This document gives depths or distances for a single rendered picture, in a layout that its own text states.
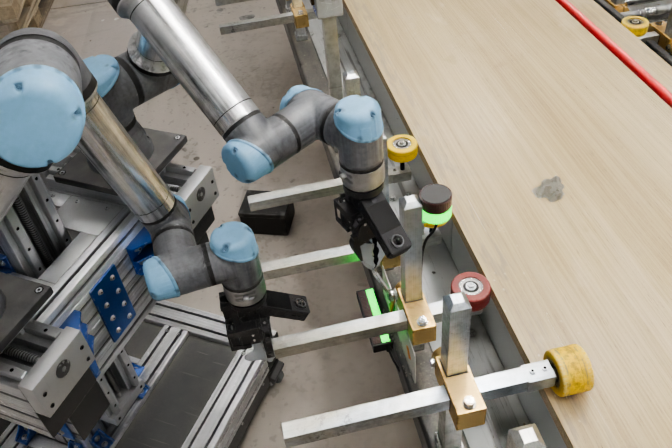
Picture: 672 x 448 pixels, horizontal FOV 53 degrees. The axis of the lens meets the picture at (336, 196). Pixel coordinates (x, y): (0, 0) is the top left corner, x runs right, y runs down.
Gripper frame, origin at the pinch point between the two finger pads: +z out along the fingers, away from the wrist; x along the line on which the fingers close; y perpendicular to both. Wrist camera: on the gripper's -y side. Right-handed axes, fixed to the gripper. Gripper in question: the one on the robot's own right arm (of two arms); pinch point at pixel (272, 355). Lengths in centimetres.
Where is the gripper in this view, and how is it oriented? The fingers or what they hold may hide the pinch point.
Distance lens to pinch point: 140.1
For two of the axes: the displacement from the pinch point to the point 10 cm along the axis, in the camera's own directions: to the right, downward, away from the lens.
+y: -9.8, 1.9, -1.0
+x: 2.0, 6.3, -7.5
